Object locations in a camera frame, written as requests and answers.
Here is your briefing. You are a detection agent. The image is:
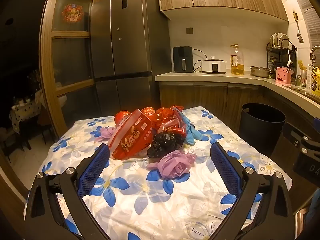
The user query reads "black coiled faucet hose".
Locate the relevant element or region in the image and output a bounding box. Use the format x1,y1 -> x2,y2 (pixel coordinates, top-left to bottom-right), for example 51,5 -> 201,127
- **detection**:
307,64 -> 318,92

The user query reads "pink utensil holder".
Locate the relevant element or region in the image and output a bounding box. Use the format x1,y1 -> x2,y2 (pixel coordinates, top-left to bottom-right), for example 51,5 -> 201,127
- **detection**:
275,67 -> 295,85

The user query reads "white kitchen countertop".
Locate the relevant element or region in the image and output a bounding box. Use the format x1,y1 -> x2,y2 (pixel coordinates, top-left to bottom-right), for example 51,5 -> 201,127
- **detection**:
155,71 -> 320,110

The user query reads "black trash bin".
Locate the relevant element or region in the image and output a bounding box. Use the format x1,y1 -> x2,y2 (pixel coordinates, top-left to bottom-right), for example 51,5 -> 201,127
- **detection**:
239,102 -> 286,157

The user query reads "hanging metal spatula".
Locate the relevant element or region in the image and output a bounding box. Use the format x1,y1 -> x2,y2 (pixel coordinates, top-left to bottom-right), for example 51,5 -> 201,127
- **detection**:
296,19 -> 304,43

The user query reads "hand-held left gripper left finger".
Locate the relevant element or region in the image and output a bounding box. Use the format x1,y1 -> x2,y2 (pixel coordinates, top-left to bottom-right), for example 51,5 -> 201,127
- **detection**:
24,143 -> 112,240

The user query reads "red round door decoration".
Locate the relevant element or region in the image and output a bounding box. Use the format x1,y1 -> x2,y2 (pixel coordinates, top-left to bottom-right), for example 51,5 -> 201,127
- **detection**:
62,3 -> 84,23

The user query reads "black air fryer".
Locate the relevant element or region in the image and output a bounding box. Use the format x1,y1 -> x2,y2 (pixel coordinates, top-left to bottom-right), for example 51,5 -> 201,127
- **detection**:
172,46 -> 193,73

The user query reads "polka dot tablecloth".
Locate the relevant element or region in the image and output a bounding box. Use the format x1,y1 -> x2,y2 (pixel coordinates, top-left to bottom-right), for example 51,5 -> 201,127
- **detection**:
9,90 -> 43,134

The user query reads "steel pot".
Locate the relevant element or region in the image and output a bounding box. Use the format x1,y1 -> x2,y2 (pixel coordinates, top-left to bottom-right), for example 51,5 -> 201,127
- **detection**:
249,66 -> 271,78

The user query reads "wooden base cabinet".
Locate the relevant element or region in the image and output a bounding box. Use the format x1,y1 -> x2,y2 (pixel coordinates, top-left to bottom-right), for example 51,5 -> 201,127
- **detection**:
159,81 -> 320,140

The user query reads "red snack bag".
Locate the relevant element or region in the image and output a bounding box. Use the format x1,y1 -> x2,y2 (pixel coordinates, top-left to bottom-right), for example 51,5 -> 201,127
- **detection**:
108,109 -> 153,160

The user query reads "purple plastic bag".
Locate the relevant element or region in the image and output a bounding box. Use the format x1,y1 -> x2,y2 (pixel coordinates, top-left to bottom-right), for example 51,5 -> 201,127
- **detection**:
100,126 -> 117,139
146,150 -> 198,180

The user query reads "white rice cooker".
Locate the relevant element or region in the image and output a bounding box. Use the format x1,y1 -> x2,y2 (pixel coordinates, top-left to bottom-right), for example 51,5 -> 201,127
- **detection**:
201,57 -> 226,74

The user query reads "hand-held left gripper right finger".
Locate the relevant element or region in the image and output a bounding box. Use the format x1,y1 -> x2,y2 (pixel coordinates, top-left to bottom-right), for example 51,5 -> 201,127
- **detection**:
210,142 -> 297,240

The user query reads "white plastic bottle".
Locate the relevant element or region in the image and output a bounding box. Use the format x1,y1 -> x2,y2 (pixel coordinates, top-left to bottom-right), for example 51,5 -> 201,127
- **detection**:
306,65 -> 313,90

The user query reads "blue floral tablecloth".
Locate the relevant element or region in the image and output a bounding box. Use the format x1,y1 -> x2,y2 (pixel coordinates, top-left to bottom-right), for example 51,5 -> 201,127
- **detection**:
24,106 -> 293,240

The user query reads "person's blue clothing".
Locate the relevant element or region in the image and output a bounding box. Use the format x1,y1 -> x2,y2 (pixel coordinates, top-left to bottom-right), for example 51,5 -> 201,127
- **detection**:
306,189 -> 320,227

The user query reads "black plastic bag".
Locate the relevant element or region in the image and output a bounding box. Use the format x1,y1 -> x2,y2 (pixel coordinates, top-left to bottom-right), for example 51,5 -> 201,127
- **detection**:
147,131 -> 187,158

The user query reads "black wire dish rack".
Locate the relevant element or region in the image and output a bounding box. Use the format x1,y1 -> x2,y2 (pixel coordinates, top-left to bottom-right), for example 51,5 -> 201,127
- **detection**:
266,39 -> 298,79

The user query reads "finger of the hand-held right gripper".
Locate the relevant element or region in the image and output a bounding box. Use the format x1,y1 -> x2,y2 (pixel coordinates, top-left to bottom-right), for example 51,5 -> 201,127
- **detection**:
282,122 -> 320,155

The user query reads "black power cable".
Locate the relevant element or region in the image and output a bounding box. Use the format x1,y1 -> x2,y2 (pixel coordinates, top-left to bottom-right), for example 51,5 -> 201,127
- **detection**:
192,49 -> 209,72

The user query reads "wooden glass sliding door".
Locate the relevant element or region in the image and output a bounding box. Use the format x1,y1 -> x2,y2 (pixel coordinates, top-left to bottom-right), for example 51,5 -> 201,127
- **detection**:
39,0 -> 108,138

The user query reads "white bowl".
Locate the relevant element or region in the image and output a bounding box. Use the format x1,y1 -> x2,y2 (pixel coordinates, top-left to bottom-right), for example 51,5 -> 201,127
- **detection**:
280,34 -> 291,49

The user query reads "window blind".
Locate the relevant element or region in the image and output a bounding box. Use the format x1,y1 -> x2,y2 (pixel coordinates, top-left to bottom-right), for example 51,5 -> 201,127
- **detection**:
299,0 -> 320,48

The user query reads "grey refrigerator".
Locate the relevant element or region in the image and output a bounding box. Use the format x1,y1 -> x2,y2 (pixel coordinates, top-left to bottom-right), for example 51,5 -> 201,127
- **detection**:
90,0 -> 168,115

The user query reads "cooking oil bottle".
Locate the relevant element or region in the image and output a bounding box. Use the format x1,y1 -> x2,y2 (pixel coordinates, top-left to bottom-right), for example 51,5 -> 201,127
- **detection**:
230,44 -> 245,75

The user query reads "red plastic bag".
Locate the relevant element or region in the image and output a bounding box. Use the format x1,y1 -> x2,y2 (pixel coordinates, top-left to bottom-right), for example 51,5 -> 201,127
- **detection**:
152,104 -> 188,138

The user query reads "dark chair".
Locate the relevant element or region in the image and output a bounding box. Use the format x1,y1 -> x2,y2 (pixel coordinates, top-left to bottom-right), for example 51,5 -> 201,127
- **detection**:
37,110 -> 58,145

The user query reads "yellow detergent bottle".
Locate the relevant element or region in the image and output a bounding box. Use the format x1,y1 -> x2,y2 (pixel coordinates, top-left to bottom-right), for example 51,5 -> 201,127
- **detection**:
311,66 -> 320,93

